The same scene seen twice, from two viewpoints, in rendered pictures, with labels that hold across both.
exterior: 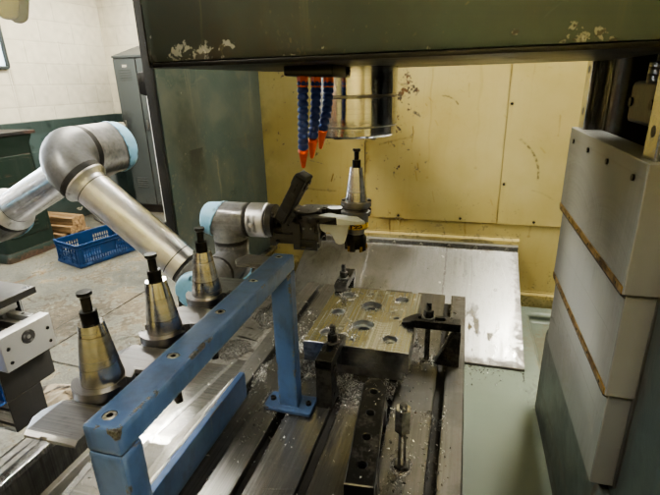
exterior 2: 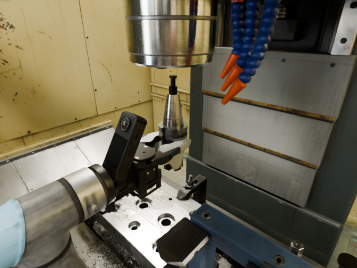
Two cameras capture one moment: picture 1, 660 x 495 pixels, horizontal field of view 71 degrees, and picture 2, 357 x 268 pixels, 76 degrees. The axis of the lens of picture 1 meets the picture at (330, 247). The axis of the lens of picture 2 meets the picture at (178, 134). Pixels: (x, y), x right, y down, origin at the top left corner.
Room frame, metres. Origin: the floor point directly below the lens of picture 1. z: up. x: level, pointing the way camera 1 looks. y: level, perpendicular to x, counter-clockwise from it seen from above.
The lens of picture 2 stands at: (0.70, 0.34, 1.48)
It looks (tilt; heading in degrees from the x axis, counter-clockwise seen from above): 25 degrees down; 296
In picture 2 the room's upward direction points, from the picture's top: straight up
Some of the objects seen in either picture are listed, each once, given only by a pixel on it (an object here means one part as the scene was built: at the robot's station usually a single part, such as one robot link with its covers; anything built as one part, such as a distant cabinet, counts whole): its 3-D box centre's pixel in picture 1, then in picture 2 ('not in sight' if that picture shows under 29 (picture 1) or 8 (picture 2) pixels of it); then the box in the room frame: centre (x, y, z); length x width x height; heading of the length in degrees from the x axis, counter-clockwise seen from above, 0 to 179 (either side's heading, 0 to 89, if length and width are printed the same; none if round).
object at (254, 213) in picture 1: (260, 220); (86, 193); (0.96, 0.15, 1.24); 0.08 x 0.05 x 0.08; 165
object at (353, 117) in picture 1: (354, 101); (170, 26); (0.91, -0.05, 1.48); 0.16 x 0.16 x 0.12
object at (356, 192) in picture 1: (356, 184); (172, 109); (0.91, -0.06, 1.33); 0.04 x 0.04 x 0.07
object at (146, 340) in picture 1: (166, 336); not in sight; (0.53, 0.22, 1.21); 0.06 x 0.06 x 0.03
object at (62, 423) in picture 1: (65, 420); not in sight; (0.37, 0.27, 1.21); 0.07 x 0.05 x 0.01; 74
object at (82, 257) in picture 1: (96, 245); not in sight; (4.20, 2.24, 0.11); 0.62 x 0.42 x 0.22; 146
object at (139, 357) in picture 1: (137, 359); not in sight; (0.48, 0.23, 1.21); 0.07 x 0.05 x 0.01; 74
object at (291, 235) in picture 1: (297, 225); (126, 173); (0.94, 0.07, 1.24); 0.12 x 0.08 x 0.09; 75
